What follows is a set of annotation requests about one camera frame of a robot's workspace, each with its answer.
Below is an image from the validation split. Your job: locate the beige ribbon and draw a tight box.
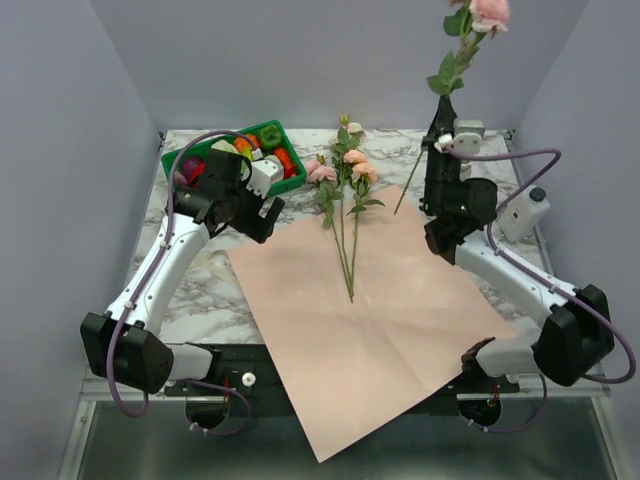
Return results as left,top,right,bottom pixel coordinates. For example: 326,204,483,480
194,250,237,285

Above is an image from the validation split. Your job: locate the pink flower bouquet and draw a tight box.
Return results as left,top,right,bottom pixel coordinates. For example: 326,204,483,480
305,154,354,301

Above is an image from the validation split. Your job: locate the pink rose stem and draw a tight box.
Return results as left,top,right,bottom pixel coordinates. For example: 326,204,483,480
419,0,510,199

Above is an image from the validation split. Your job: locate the pink wrapping paper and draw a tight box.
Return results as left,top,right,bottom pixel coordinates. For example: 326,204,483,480
228,185,514,462

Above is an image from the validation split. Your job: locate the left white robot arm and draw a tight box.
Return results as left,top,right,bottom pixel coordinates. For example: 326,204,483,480
80,149,284,395

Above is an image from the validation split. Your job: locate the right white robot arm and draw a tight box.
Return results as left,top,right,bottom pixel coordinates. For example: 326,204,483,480
421,96,615,392

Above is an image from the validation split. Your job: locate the white egg-shaped vegetable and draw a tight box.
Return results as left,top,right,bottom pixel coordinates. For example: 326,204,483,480
265,154,284,168

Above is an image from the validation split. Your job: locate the red chili pepper toy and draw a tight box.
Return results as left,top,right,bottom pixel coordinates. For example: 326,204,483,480
273,147,296,179

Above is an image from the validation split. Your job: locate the orange pumpkin toy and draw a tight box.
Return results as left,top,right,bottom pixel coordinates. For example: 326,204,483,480
233,133,260,152

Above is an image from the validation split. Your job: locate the green lettuce toy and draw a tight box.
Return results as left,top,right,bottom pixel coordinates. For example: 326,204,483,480
211,139,239,154

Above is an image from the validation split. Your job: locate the purple onion toy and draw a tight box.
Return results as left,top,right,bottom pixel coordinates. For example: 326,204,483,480
180,155,205,181

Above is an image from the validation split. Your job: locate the green plastic tray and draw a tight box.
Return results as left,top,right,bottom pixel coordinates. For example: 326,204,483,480
162,119,308,199

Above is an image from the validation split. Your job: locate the green bell pepper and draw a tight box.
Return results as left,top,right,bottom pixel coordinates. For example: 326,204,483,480
256,123,283,150

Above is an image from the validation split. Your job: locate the peach rose stem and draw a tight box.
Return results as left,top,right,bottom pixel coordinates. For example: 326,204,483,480
343,149,384,285

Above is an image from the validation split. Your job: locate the white spray bottle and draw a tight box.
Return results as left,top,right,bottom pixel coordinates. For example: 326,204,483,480
497,185,551,243

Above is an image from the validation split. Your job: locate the white rose stem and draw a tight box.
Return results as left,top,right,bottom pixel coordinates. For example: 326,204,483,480
329,114,365,156

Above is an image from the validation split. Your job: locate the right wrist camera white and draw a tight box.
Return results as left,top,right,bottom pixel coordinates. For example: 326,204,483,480
434,118,485,156

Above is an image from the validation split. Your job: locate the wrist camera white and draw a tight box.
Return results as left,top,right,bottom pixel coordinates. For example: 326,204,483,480
247,158,284,198
434,118,485,156

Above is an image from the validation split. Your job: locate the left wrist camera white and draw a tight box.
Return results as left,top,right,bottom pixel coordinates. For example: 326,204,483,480
247,158,284,198

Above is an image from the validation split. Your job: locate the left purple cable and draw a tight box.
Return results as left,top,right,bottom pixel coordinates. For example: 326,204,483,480
106,130,264,436

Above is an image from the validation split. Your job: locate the purple cable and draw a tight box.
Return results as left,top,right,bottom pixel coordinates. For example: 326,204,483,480
449,148,636,434
106,130,264,436

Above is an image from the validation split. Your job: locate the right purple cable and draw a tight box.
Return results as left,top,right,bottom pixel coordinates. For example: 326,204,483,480
449,148,636,434

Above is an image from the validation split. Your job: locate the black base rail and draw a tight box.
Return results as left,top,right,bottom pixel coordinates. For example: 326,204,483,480
163,344,524,425

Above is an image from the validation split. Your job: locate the aluminium frame rail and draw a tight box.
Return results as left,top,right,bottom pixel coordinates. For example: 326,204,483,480
57,357,614,480

